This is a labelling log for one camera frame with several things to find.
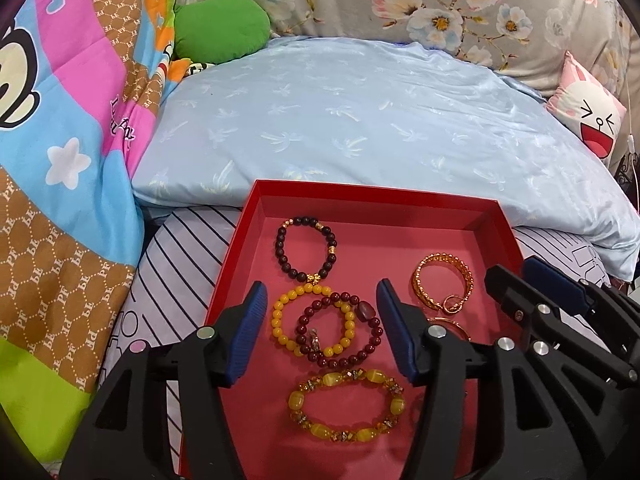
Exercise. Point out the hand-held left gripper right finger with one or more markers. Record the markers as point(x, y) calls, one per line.
point(396, 332)

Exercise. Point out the cartoon monkey quilt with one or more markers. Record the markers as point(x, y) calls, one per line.
point(65, 160)

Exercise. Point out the green cushion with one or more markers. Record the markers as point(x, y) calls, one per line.
point(220, 30)

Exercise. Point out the pink rabbit cushion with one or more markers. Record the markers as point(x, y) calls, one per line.
point(590, 110)

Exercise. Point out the thin gold bangle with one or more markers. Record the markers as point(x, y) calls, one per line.
point(457, 327)

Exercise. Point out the red cardboard box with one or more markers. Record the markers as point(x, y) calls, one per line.
point(380, 240)

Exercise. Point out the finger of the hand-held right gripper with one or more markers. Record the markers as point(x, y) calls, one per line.
point(510, 300)
point(550, 282)

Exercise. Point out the striped bed sheet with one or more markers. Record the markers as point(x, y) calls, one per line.
point(165, 260)

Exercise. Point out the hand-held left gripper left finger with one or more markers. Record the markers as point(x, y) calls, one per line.
point(245, 332)

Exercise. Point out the light blue pillow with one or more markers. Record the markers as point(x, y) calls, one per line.
point(350, 125)

